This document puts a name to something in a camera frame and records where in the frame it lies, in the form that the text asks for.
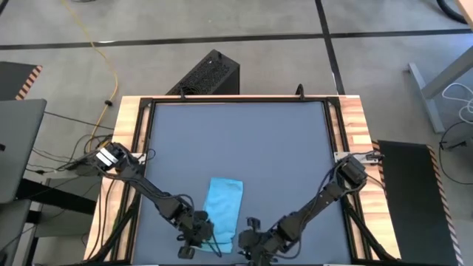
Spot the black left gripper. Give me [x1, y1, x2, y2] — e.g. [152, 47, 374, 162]
[177, 210, 215, 259]

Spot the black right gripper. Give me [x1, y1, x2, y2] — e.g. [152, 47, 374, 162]
[239, 216, 287, 266]

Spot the teal knitted towel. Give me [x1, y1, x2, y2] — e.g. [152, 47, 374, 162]
[201, 177, 245, 254]

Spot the black desk beam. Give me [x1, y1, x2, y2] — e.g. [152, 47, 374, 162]
[15, 178, 98, 216]

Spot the black computer tower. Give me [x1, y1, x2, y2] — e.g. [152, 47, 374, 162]
[165, 48, 241, 96]

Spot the black mat striped edge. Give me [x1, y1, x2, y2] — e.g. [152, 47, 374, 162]
[371, 139, 461, 266]
[0, 61, 44, 101]

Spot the grey metal table leg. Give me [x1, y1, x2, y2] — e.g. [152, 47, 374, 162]
[407, 46, 473, 134]

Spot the black left wrist camera cable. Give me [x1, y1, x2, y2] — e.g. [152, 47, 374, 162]
[205, 236, 223, 259]

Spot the thin black floor cable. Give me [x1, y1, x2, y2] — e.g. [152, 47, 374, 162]
[43, 110, 115, 131]

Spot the yellow power cable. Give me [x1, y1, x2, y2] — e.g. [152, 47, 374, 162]
[58, 0, 120, 140]

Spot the black looped floor cable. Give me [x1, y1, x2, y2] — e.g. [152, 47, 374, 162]
[438, 120, 473, 185]

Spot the white cable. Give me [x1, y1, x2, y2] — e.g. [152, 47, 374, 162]
[440, 82, 473, 125]

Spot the thick black hose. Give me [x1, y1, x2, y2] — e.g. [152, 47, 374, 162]
[435, 0, 469, 25]

